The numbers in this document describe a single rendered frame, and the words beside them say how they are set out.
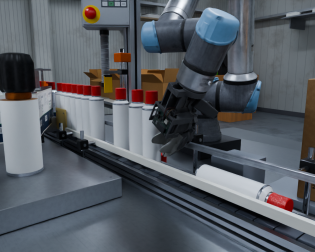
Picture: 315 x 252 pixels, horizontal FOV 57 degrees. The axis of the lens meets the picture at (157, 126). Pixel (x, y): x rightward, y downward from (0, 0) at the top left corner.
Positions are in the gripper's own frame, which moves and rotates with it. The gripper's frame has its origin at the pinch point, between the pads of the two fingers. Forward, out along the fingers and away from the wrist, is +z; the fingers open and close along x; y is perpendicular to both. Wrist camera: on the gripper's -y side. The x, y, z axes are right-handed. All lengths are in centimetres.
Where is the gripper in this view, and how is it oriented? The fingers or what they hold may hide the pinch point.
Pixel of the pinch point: (168, 151)
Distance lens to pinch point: 74.7
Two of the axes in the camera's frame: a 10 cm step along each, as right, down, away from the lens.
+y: -7.8, 1.2, -6.2
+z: -3.1, 7.8, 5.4
